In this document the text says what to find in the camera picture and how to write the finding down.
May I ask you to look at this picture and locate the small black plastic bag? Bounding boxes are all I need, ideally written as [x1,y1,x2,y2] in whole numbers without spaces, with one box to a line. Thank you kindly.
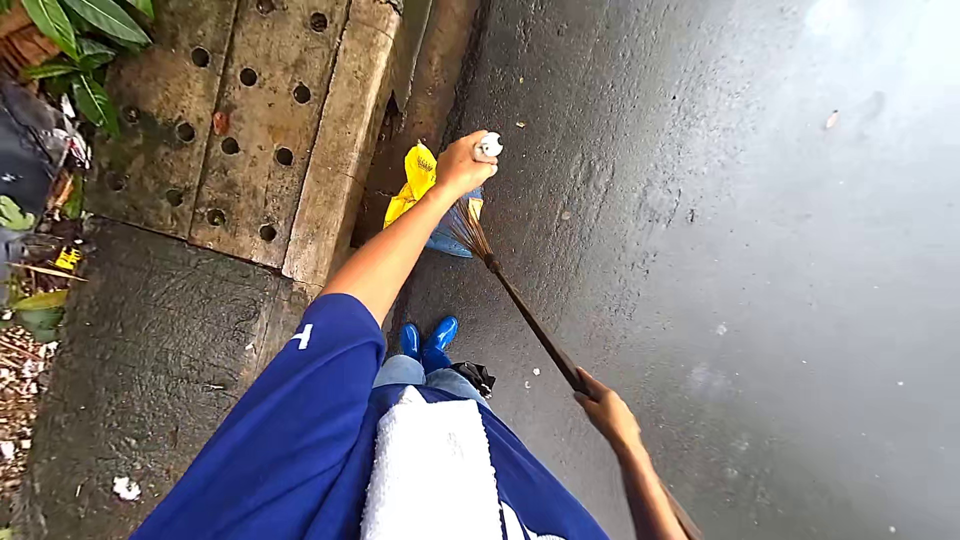
[450,361,497,399]

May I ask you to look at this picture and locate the long concrete curb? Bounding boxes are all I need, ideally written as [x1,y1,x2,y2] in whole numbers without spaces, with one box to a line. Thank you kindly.
[282,0,403,288]

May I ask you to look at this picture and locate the green leafy plant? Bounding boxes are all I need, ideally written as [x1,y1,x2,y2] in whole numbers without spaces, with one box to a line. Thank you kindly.
[21,0,156,138]

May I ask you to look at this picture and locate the person's left hand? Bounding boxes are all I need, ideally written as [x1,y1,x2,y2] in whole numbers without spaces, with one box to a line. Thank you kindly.
[435,129,498,201]

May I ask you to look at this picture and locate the yellow-green leaf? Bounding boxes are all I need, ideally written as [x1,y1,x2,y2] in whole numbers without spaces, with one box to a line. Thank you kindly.
[10,290,70,312]

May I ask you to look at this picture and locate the person's legs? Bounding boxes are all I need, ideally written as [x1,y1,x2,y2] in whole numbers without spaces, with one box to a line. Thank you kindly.
[372,315,492,410]

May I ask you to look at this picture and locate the concrete slab with holes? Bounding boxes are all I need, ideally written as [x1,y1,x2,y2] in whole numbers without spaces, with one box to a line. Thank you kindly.
[188,0,353,270]
[84,0,240,240]

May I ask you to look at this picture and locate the pale green lobed leaf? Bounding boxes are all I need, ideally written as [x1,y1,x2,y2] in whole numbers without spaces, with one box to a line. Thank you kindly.
[0,195,36,232]

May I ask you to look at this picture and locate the person's body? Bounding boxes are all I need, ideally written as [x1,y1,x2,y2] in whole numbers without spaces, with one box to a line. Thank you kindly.
[129,293,611,540]

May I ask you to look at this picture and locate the white towel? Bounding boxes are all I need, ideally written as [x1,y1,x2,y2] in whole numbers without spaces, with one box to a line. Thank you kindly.
[360,385,504,540]

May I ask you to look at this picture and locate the reddish-brown brick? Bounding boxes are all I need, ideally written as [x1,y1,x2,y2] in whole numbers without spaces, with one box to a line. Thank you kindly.
[0,1,63,84]

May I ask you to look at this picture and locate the person's right hand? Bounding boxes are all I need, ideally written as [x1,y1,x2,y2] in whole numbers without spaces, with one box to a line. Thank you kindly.
[573,366,643,453]

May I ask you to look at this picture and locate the large dark plastic sheet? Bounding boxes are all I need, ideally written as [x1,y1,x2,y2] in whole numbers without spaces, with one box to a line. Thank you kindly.
[0,75,72,219]

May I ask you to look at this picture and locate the yellow plastic bag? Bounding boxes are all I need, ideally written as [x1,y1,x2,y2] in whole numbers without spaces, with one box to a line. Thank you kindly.
[383,140,438,230]

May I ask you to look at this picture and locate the person's right forearm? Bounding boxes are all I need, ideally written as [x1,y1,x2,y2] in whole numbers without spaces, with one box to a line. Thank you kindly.
[615,441,690,540]

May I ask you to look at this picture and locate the brown stick broom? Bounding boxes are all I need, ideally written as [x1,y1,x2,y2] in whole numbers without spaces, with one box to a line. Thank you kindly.
[447,198,705,540]

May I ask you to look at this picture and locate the person's left forearm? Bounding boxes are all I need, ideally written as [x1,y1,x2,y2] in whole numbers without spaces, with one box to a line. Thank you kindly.
[321,183,459,329]

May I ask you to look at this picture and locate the pile of wood chips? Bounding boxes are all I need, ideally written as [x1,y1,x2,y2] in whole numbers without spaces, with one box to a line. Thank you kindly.
[0,322,60,519]

